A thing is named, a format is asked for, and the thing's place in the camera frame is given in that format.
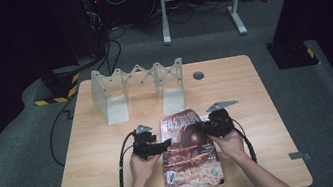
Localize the black floor cable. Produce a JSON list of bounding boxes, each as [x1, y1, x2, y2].
[[33, 26, 140, 169]]

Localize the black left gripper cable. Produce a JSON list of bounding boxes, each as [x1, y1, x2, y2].
[[109, 130, 145, 187]]

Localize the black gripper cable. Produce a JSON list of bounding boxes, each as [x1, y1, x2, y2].
[[230, 115, 259, 167], [109, 130, 145, 187]]

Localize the person's right hand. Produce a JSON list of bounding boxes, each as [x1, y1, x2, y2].
[[207, 127, 249, 165]]

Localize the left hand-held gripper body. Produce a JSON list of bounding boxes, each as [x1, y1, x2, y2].
[[128, 121, 165, 162]]

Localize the black box with yellow stripe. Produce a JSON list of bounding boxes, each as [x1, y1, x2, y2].
[[265, 34, 322, 73]]

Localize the black cable bundle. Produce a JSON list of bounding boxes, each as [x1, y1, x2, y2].
[[147, 0, 234, 29]]

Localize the white expanding book rack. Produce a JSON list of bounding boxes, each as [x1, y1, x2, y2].
[[87, 56, 192, 129]]

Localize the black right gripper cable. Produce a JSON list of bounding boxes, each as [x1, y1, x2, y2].
[[230, 115, 259, 167]]

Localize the grey tape piece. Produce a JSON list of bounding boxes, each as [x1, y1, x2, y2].
[[287, 149, 312, 163]]

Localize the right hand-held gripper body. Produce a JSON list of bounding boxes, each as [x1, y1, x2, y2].
[[201, 97, 245, 141]]

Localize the grey table grommet hole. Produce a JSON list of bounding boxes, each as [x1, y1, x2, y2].
[[192, 70, 206, 82]]

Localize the black yellow striped base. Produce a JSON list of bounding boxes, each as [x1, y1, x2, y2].
[[29, 65, 85, 108]]

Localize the dark equipment rack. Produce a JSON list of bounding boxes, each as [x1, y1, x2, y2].
[[44, 0, 116, 65]]

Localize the dark red magazine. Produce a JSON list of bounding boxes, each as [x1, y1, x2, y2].
[[152, 104, 226, 187]]

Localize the person's left hand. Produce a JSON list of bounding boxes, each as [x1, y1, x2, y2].
[[128, 148, 166, 187]]

